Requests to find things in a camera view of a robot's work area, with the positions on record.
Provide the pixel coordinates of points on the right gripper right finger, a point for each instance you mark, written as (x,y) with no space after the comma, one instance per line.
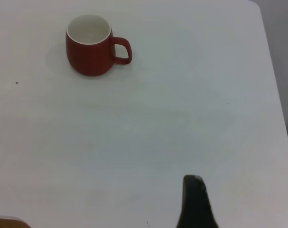
(196,209)

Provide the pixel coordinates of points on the red ceramic mug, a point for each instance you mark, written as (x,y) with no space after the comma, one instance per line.
(86,59)

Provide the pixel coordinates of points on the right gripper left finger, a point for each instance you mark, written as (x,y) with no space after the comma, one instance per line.
(6,223)

